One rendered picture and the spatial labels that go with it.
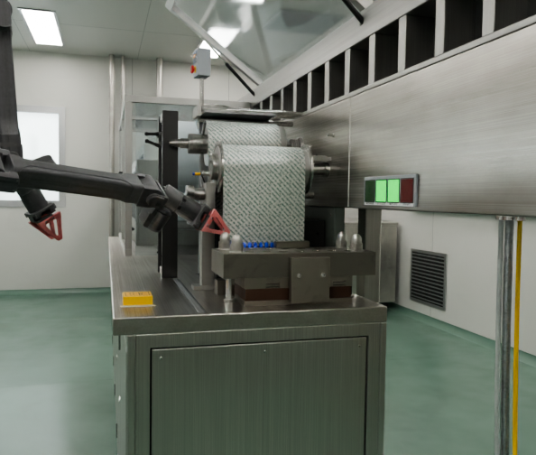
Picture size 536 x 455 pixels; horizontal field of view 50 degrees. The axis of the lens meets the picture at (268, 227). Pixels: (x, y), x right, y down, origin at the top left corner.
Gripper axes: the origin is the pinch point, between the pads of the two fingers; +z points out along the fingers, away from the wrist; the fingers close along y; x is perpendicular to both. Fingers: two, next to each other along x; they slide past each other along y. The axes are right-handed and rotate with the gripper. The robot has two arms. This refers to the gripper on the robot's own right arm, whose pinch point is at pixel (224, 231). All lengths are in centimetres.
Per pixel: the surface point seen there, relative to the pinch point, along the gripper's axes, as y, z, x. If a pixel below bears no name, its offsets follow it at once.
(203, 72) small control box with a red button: -57, -25, 49
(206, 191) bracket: -7.1, -8.9, 7.3
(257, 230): 0.5, 7.8, 5.0
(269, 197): 0.6, 5.8, 14.7
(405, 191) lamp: 42, 21, 25
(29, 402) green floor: -188, -4, -127
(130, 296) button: 12.8, -14.2, -26.1
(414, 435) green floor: -91, 156, -30
